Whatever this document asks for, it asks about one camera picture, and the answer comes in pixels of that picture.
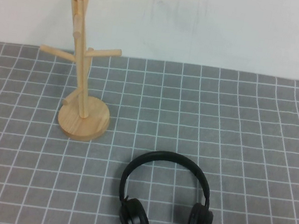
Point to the black over-ear headphones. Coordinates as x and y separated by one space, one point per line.
134 216

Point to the wooden tree-shaped headphone stand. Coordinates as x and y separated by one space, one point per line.
82 127

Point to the grey white-checked tablecloth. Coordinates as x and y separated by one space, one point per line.
220 128

